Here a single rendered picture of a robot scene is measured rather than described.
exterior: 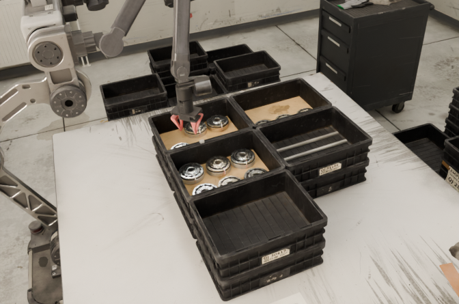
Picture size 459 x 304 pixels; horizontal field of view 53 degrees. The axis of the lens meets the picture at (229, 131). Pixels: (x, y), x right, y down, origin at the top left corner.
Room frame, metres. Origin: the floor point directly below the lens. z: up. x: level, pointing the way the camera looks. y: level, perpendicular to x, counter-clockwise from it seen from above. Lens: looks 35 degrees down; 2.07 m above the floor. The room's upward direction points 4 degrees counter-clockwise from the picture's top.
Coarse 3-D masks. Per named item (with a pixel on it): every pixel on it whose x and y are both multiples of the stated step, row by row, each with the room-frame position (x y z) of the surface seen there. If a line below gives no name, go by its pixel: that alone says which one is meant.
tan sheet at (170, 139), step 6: (228, 126) 1.80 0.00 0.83; (234, 126) 1.79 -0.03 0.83; (168, 132) 1.79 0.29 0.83; (174, 132) 1.78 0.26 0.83; (180, 132) 1.78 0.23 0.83; (210, 132) 1.76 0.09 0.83; (216, 132) 1.76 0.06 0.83; (222, 132) 1.76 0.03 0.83; (228, 132) 1.75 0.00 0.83; (162, 138) 1.74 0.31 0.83; (168, 138) 1.74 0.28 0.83; (174, 138) 1.73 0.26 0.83; (180, 138) 1.73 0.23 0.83; (186, 138) 1.73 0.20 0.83; (192, 138) 1.72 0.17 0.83; (198, 138) 1.72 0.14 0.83; (204, 138) 1.72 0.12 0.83; (168, 144) 1.69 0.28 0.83; (174, 144) 1.69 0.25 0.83
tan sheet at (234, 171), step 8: (256, 160) 1.53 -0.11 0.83; (232, 168) 1.49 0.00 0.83; (248, 168) 1.48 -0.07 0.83; (264, 168) 1.47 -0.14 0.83; (208, 176) 1.45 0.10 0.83; (224, 176) 1.44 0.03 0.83; (240, 176) 1.43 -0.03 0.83; (184, 184) 1.41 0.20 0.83; (192, 184) 1.40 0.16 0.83; (216, 184) 1.39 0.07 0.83; (192, 192) 1.36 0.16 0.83
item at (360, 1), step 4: (348, 0) 3.19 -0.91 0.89; (352, 0) 3.18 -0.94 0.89; (356, 0) 3.18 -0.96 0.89; (360, 0) 3.17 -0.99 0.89; (364, 0) 3.15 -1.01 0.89; (368, 0) 3.17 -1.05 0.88; (340, 4) 3.14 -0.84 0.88; (344, 4) 3.13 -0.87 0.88; (348, 4) 3.12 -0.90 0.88; (352, 4) 3.11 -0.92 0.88; (356, 4) 3.11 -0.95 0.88; (360, 4) 3.12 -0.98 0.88; (364, 4) 3.12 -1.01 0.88; (372, 4) 3.13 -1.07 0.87; (344, 8) 3.08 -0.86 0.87
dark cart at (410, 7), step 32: (320, 0) 3.24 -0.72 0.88; (416, 0) 3.13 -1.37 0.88; (320, 32) 3.23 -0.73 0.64; (352, 32) 2.83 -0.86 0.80; (384, 32) 2.90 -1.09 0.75; (416, 32) 2.98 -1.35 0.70; (320, 64) 3.23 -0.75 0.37; (352, 64) 2.83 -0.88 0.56; (384, 64) 2.92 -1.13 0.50; (416, 64) 3.00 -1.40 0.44; (352, 96) 2.85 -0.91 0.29; (384, 96) 2.93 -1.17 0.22
